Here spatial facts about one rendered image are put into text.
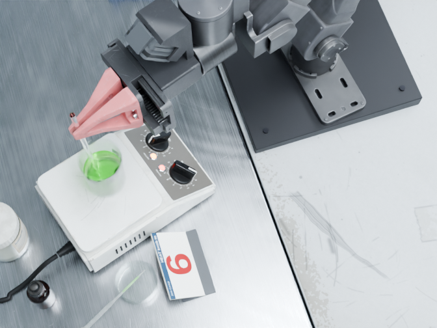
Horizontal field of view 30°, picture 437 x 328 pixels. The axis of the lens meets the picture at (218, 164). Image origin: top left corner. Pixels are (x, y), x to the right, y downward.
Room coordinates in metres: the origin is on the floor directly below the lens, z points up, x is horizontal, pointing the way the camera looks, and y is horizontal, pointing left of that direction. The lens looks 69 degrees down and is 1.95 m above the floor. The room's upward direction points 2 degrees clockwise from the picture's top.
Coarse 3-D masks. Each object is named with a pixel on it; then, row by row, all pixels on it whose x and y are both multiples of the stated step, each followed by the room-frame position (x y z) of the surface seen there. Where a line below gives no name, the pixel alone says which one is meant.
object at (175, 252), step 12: (168, 240) 0.29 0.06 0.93; (180, 240) 0.30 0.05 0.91; (168, 252) 0.28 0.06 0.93; (180, 252) 0.28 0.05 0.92; (168, 264) 0.26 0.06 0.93; (180, 264) 0.26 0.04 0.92; (180, 276) 0.25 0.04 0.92; (192, 276) 0.25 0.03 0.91; (180, 288) 0.23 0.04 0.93; (192, 288) 0.23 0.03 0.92
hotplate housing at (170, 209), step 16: (128, 144) 0.41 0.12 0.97; (208, 176) 0.38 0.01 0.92; (160, 192) 0.34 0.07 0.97; (208, 192) 0.36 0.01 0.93; (48, 208) 0.33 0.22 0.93; (160, 208) 0.32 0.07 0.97; (176, 208) 0.33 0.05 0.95; (144, 224) 0.30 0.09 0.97; (160, 224) 0.31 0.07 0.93; (112, 240) 0.28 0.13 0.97; (128, 240) 0.28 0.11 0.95; (80, 256) 0.27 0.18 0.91; (96, 256) 0.26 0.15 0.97; (112, 256) 0.27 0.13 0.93
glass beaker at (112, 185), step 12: (96, 144) 0.37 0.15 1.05; (108, 144) 0.37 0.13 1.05; (84, 156) 0.36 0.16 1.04; (120, 156) 0.36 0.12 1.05; (120, 168) 0.34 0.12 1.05; (96, 180) 0.32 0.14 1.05; (108, 180) 0.33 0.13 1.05; (120, 180) 0.34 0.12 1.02; (96, 192) 0.33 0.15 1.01; (108, 192) 0.33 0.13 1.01
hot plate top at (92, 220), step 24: (120, 144) 0.40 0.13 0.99; (72, 168) 0.36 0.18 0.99; (48, 192) 0.33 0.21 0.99; (72, 192) 0.33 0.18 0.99; (120, 192) 0.33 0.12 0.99; (144, 192) 0.34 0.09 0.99; (72, 216) 0.30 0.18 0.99; (96, 216) 0.30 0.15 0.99; (120, 216) 0.30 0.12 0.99; (144, 216) 0.30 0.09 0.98; (96, 240) 0.27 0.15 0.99
